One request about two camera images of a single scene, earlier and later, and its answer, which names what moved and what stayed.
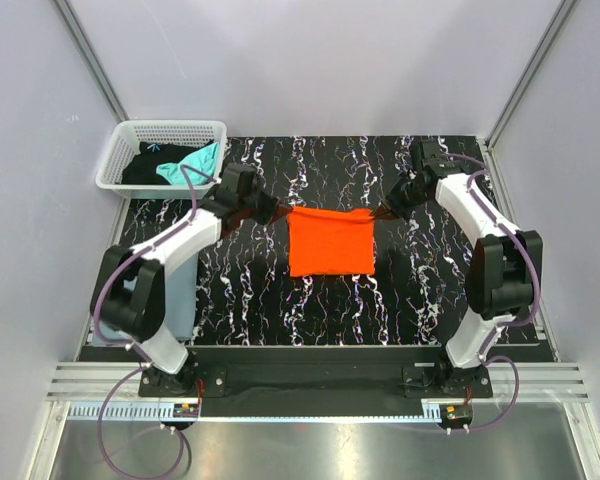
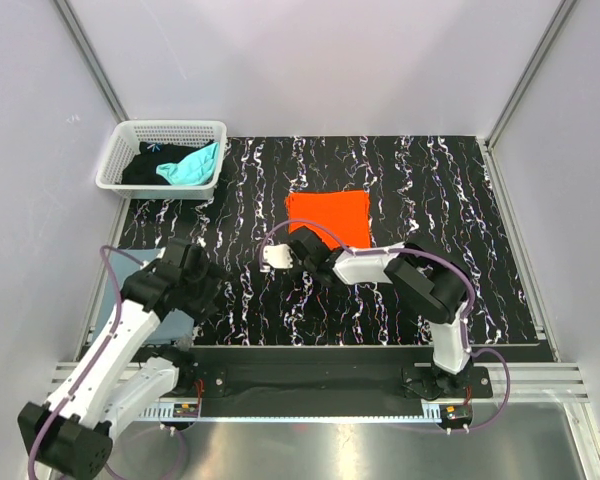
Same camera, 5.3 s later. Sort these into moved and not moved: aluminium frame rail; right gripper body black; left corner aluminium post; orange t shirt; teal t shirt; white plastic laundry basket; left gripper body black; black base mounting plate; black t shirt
Moved: right gripper body black; orange t shirt; left gripper body black
Not moved: teal t shirt; left corner aluminium post; black base mounting plate; aluminium frame rail; black t shirt; white plastic laundry basket
